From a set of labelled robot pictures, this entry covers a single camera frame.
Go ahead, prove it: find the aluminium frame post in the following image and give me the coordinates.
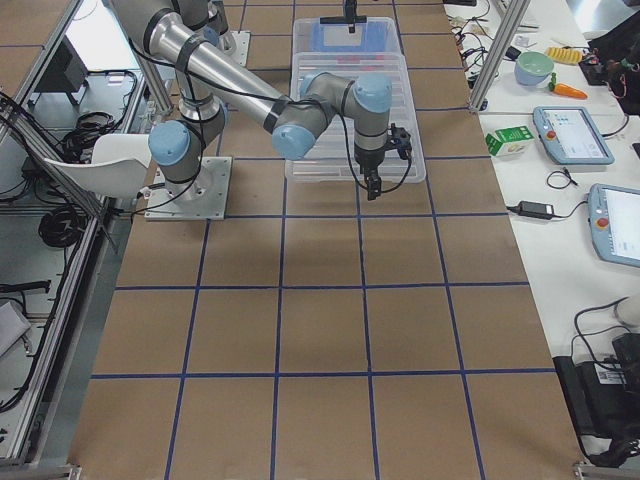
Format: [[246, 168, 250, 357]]
[[468, 0, 530, 113]]

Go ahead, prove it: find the toy carrot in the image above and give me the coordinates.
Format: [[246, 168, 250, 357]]
[[548, 73, 588, 100]]

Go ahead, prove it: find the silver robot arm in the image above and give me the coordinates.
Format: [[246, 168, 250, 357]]
[[111, 1, 412, 200]]

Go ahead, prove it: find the teach pendant tablet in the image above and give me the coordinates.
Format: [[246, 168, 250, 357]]
[[532, 106, 615, 165], [587, 184, 639, 267]]

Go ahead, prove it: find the white chair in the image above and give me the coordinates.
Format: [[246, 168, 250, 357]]
[[44, 134, 151, 199]]

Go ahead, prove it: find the green bowl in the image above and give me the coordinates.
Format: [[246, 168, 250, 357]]
[[514, 51, 554, 86]]

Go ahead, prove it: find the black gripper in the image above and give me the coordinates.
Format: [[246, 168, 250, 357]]
[[320, 0, 367, 33], [355, 147, 386, 201]]

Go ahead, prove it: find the clear plastic storage box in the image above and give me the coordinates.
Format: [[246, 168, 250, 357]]
[[292, 17, 401, 55]]

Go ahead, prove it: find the green white carton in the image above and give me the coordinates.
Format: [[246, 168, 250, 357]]
[[485, 125, 534, 157]]

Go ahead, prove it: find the clear plastic box lid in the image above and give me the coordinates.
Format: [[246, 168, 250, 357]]
[[284, 52, 428, 185]]

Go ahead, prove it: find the black power adapter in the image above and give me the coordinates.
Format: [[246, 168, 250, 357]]
[[518, 201, 555, 220]]

